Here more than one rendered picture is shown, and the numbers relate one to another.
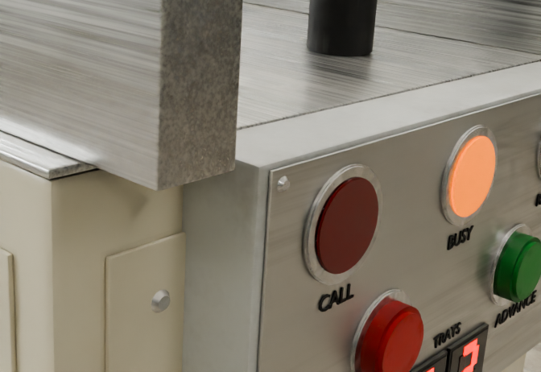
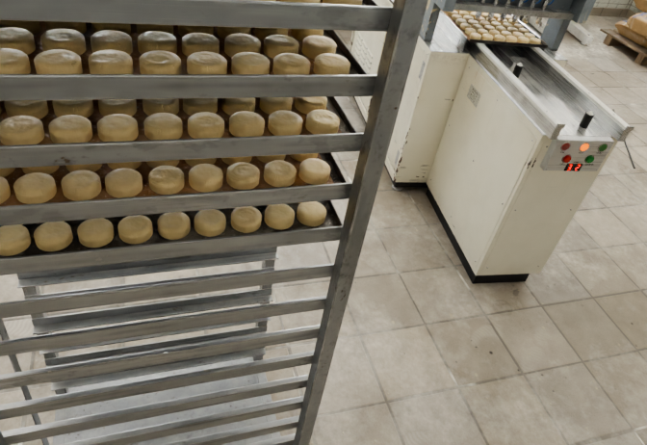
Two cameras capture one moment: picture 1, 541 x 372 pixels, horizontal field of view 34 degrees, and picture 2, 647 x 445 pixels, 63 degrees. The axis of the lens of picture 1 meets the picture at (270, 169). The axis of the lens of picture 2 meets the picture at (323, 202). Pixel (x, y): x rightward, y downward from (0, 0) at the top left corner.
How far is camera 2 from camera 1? 184 cm
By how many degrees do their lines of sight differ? 35
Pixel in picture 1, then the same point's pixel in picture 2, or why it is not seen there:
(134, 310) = (544, 145)
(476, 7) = (608, 125)
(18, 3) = (546, 121)
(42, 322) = (537, 144)
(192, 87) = (555, 133)
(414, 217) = (574, 148)
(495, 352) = (583, 168)
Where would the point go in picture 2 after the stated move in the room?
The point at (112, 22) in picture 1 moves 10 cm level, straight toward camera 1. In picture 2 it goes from (552, 127) to (547, 139)
